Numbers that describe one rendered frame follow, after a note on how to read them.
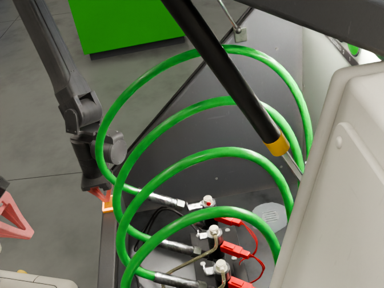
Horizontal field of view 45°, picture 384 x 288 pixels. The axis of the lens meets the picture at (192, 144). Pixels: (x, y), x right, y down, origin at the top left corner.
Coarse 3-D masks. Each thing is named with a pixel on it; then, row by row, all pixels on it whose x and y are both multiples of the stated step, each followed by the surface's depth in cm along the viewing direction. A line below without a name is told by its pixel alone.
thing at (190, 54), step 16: (224, 48) 71; (240, 48) 71; (160, 64) 72; (176, 64) 72; (272, 64) 73; (144, 80) 73; (288, 80) 75; (128, 96) 74; (112, 112) 75; (304, 112) 79; (304, 128) 82; (96, 144) 79; (96, 160) 81; (112, 176) 83; (128, 192) 85
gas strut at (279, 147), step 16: (176, 0) 33; (176, 16) 34; (192, 16) 34; (192, 32) 35; (208, 32) 35; (208, 48) 35; (208, 64) 37; (224, 64) 37; (224, 80) 37; (240, 80) 38; (240, 96) 38; (256, 96) 40; (256, 112) 40; (256, 128) 41; (272, 128) 41; (272, 144) 42; (288, 144) 43; (288, 160) 44
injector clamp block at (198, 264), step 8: (200, 232) 101; (224, 232) 100; (232, 232) 100; (192, 240) 99; (200, 240) 99; (224, 240) 98; (232, 240) 98; (208, 248) 97; (232, 256) 94; (200, 264) 94; (208, 264) 94; (232, 264) 93; (200, 272) 92; (232, 272) 91; (200, 280) 91; (208, 280) 90
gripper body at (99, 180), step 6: (84, 162) 105; (90, 162) 105; (96, 162) 106; (84, 168) 106; (90, 168) 106; (96, 168) 106; (108, 168) 110; (84, 174) 108; (90, 174) 107; (96, 174) 107; (102, 174) 108; (84, 180) 108; (90, 180) 108; (96, 180) 107; (102, 180) 107; (84, 186) 106; (90, 186) 106; (96, 186) 106; (102, 186) 107; (108, 186) 107
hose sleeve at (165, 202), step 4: (140, 188) 86; (152, 196) 87; (156, 196) 87; (160, 196) 87; (164, 196) 88; (148, 200) 87; (152, 200) 87; (156, 200) 87; (160, 200) 87; (164, 200) 87; (168, 200) 88; (172, 200) 88; (176, 200) 89; (164, 204) 88; (168, 204) 88; (172, 204) 88; (176, 204) 88
